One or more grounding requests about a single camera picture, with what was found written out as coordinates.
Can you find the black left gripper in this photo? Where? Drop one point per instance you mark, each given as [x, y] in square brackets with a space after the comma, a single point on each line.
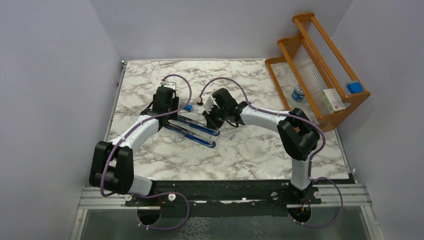
[174, 103]

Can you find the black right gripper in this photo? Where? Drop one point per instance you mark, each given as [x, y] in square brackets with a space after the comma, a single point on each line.
[210, 121]

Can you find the blue black stapler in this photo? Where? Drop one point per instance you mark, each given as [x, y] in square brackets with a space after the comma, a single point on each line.
[197, 125]

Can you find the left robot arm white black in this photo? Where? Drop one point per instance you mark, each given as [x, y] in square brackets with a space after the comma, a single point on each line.
[112, 165]

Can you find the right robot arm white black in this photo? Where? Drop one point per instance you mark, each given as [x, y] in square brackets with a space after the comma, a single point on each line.
[298, 136]

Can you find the grey blue small cylinder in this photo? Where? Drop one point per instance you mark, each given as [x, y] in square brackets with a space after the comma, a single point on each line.
[188, 107]

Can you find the blue lidded small jar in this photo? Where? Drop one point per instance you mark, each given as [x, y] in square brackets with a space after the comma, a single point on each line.
[297, 93]

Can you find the orange wooden tiered rack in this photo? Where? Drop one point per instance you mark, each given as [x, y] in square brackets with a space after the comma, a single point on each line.
[317, 64]

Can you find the white red carton box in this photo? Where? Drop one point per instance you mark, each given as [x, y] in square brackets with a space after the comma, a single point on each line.
[332, 100]

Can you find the blue block on rack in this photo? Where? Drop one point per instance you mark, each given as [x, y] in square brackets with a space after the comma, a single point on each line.
[354, 87]

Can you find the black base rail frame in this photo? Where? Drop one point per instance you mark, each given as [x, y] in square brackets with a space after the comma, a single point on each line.
[178, 199]

